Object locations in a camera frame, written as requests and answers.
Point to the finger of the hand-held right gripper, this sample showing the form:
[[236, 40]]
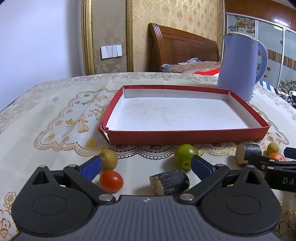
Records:
[[290, 153], [282, 176]]

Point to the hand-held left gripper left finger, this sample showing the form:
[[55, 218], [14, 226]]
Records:
[[91, 168]]

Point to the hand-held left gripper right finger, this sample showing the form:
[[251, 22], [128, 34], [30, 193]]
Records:
[[202, 166]]

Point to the orange mandarin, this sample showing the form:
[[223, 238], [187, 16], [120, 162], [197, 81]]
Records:
[[276, 157]]

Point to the yellow-brown round fruit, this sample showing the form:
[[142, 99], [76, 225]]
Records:
[[109, 160]]

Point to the large red cherry tomato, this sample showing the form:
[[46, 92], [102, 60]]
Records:
[[112, 180]]

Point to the dark sugarcane piece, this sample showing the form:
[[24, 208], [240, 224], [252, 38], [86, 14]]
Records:
[[173, 182], [245, 151]]

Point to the red cardboard box tray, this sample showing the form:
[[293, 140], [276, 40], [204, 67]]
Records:
[[175, 111]]

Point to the small tan round fruit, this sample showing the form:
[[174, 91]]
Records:
[[272, 148]]

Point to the green round fruit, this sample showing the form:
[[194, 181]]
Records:
[[183, 155]]

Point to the cream gold lace tablecloth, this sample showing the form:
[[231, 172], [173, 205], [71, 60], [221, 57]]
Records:
[[57, 139]]

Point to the dark floral cloth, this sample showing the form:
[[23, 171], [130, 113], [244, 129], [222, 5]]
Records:
[[286, 97]]

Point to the striped colourful blanket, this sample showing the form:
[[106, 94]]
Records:
[[267, 85]]

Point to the red and white cloth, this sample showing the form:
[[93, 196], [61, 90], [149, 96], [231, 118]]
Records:
[[208, 71]]

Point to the blue electric kettle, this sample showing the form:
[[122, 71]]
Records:
[[235, 69]]

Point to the brown blanket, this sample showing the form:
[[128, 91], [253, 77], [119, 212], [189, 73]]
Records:
[[182, 68]]

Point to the grey blue folded cloth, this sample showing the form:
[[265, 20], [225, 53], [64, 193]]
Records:
[[192, 60]]

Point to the floral glass door wardrobe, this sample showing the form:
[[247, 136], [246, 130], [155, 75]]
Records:
[[270, 41]]

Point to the wooden bed headboard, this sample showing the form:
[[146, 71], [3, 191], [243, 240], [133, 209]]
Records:
[[180, 46]]

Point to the white wall switch panel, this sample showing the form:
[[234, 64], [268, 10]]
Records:
[[111, 51]]

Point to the gold wall frame moulding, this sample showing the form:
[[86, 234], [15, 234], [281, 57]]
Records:
[[87, 34]]

